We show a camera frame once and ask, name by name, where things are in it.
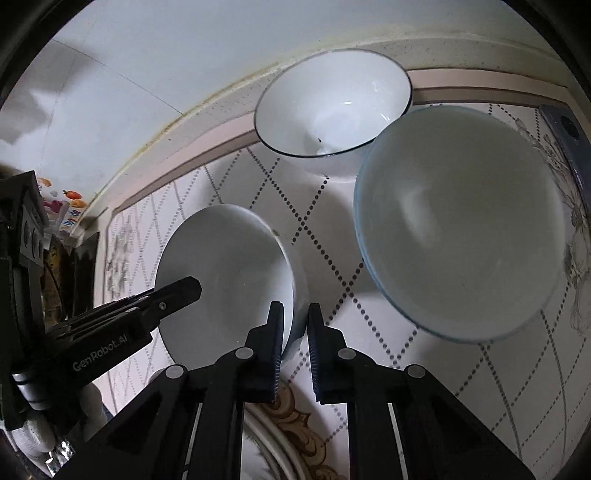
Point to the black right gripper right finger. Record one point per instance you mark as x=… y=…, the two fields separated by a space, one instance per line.
x=329 y=371

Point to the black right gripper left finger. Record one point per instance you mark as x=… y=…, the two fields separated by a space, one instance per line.
x=263 y=367

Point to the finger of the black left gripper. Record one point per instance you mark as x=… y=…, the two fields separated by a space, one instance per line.
x=153 y=305

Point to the plain white bowl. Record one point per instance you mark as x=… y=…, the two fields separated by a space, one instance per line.
x=242 y=265

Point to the white bowl coloured dots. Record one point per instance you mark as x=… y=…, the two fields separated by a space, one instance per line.
x=460 y=223

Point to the white bowl dark rim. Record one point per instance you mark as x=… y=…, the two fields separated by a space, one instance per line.
x=323 y=113

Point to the white gloved left hand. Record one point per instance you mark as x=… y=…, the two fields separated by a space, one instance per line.
x=76 y=420

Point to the black gas stove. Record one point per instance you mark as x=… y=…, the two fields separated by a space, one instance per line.
x=68 y=279

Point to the blue smartphone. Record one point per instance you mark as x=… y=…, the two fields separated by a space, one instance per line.
x=574 y=145

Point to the colourful wall sticker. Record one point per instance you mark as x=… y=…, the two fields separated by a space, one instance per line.
x=63 y=208

